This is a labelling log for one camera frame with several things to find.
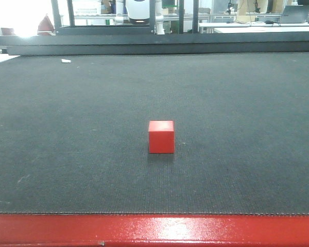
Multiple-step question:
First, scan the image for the small white scrap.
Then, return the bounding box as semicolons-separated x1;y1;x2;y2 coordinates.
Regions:
61;59;71;63

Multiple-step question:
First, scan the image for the black metal frame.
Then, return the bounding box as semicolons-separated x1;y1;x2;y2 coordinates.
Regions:
0;1;309;56

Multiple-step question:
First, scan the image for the dark grey table mat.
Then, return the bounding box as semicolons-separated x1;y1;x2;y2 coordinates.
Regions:
0;52;309;215

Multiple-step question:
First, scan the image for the red magnetic cube block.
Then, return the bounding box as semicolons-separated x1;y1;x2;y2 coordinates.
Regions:
148;120;175;154

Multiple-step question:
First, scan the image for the red table edge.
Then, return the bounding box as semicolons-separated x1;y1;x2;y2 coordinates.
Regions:
0;214;309;246

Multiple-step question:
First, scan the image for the white background desk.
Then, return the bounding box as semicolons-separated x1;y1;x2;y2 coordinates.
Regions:
198;22;309;33

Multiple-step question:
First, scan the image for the grey laptop on desk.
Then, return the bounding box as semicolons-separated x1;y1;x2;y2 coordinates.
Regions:
280;5;309;24

